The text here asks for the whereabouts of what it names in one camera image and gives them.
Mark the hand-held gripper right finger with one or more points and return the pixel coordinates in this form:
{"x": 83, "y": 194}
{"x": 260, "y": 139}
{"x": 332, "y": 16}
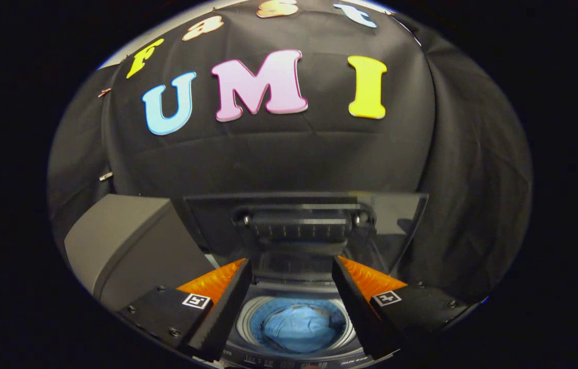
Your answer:
{"x": 353, "y": 307}

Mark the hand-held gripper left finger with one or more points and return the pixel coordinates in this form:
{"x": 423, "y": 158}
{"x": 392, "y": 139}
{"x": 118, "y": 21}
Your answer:
{"x": 227, "y": 307}

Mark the light blue polo shirt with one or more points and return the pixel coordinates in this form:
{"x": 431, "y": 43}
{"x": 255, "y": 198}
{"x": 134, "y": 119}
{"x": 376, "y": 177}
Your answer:
{"x": 296, "y": 328}

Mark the grey cabinet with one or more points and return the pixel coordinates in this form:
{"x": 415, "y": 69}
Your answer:
{"x": 130, "y": 241}

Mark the black backdrop cloth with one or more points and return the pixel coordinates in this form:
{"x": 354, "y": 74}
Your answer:
{"x": 294, "y": 154}

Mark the silver clip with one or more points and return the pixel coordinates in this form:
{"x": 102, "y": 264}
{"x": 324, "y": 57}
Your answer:
{"x": 105, "y": 176}

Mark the pink clip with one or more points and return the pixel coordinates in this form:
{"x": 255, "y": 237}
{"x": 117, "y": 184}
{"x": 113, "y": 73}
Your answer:
{"x": 104, "y": 92}

